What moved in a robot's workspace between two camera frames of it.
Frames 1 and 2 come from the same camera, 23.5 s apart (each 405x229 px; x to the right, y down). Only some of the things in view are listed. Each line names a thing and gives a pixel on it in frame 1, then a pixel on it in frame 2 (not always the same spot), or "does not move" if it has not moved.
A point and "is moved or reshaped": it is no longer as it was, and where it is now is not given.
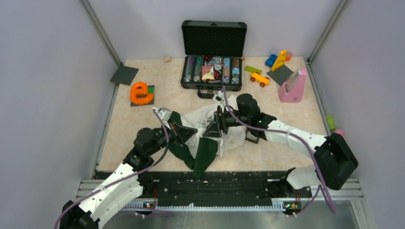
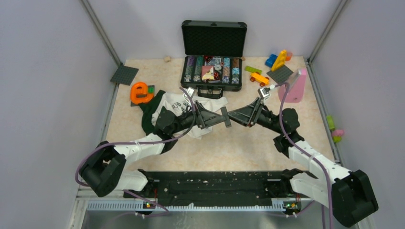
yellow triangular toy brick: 280,60 does not move
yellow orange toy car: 260,78 does not move
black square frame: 251,140 is moved or reshaped
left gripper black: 181,134 -> 204,118
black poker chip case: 213,51 does not move
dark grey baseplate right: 281,75 does not move
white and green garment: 197,153 -> 180,105
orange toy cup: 288,56 does not move
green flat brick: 251,69 does not move
